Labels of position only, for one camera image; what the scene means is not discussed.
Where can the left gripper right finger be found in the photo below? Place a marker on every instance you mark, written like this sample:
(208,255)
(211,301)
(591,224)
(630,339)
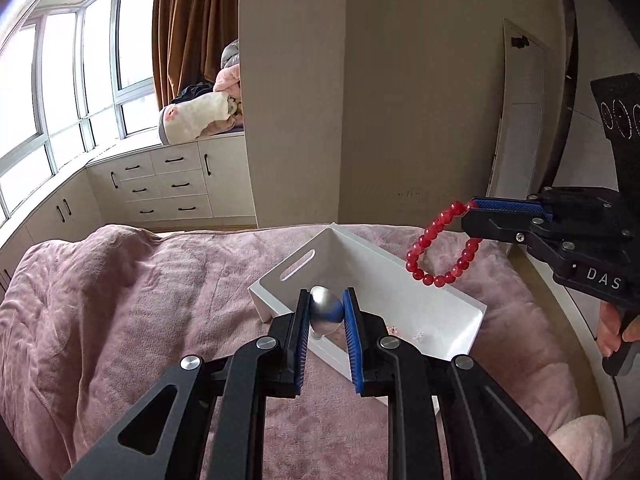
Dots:
(446,419)

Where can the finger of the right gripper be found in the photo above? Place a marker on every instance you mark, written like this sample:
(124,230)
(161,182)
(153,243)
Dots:
(510,225)
(494,205)

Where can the person's right hand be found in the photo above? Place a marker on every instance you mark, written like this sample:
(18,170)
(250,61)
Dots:
(610,335)

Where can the white door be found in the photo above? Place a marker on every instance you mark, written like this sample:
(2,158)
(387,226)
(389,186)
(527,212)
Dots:
(522,116)

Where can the white plastic storage tray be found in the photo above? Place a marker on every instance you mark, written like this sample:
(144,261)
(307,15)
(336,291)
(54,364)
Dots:
(440,321)

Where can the white window seat cabinets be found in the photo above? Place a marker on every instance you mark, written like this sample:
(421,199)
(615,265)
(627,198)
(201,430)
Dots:
(199,185)

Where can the white pink plush pillow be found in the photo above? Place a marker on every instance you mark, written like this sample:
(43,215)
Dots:
(207,108)

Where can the right brown curtain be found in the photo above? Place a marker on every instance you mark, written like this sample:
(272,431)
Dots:
(188,37)

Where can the bay window frame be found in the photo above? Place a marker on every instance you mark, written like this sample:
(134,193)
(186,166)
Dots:
(76,78)

